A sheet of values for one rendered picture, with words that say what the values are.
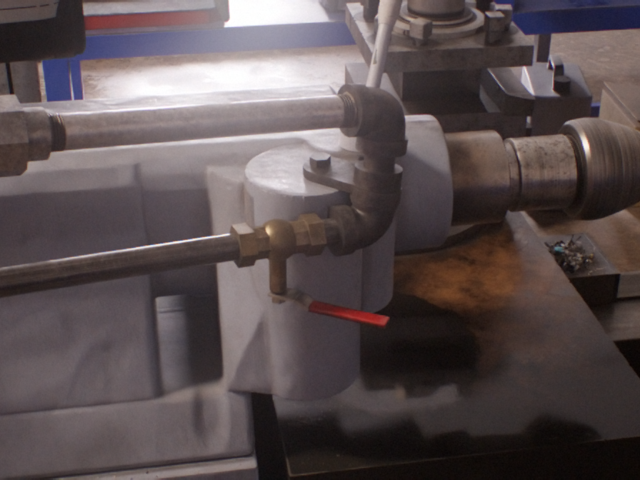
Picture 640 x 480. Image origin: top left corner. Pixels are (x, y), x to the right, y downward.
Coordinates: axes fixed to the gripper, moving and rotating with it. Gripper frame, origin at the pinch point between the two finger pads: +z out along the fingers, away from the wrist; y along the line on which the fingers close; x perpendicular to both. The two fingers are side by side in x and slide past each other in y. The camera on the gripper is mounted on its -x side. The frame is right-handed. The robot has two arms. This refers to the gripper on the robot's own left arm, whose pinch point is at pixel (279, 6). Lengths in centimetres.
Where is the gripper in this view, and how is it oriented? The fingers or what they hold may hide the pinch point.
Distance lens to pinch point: 97.8
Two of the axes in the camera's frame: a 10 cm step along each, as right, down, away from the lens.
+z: 1.5, 9.9, 0.0
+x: -2.6, 0.4, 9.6
